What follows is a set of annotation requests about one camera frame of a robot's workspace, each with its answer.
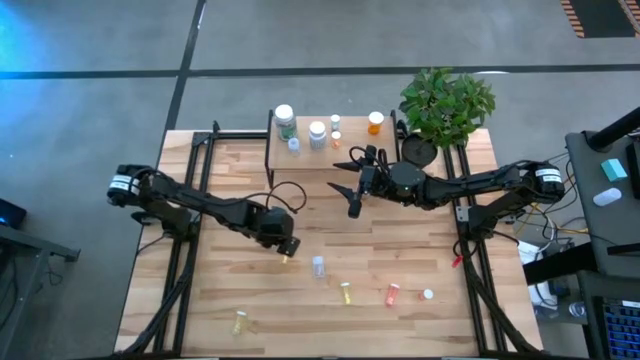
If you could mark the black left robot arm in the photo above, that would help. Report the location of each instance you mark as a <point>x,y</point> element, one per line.
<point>200,205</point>

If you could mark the dark device with blue light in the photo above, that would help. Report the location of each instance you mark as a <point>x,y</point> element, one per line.
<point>10,214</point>

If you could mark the black aluminium table frame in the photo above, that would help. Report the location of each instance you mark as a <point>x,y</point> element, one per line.
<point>240,135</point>

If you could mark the black pole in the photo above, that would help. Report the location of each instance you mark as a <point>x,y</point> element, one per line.
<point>615,131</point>

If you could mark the grey side desk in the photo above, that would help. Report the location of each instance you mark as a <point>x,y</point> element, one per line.
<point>600,230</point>

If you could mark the white oval mouse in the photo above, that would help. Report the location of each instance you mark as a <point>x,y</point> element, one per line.
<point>607,197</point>

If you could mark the yellow pill vial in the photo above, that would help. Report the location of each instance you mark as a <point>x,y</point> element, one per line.
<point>239,322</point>

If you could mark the wide orange bottle white cap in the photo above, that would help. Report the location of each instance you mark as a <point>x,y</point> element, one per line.
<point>375,120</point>

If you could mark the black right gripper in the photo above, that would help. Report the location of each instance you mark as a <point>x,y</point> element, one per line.
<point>372,177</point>

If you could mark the large white barcode label bottle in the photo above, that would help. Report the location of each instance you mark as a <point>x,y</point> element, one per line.
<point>317,140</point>

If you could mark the teal box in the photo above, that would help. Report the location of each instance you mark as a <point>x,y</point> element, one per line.
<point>613,170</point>

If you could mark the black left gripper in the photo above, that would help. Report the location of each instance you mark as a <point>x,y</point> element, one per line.
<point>289,246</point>

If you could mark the small teal pill vial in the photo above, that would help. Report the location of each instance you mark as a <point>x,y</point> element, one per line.
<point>335,120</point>

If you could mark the wooden shelf black metal legs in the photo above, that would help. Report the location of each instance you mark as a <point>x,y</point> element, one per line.
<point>350,155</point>

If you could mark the small bluish clear vial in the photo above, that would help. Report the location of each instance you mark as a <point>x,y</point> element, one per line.
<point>293,144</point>

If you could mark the red-orange pill vial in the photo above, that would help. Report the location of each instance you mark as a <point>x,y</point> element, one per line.
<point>392,294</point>

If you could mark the green plant in black pot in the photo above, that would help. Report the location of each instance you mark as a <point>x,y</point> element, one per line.
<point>445,107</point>

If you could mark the grey metal stand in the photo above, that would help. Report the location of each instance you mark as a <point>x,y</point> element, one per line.
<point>35,250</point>

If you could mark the clear vial pink pills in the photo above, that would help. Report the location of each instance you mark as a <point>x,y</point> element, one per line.
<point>318,266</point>

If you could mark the large green bottle white cap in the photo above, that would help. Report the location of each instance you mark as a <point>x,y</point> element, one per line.
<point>287,129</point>

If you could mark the white floor box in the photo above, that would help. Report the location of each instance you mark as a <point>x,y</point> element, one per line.
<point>527,251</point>

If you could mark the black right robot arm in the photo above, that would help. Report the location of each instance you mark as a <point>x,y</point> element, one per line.
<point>475,182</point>

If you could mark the black backlit keyboard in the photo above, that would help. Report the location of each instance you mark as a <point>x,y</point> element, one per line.
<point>622,330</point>

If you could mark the orange-edged dark rug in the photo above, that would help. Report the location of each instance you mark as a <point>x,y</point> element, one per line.
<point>600,17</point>

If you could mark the yellow-green pill vial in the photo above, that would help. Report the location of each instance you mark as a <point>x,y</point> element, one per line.
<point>345,293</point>

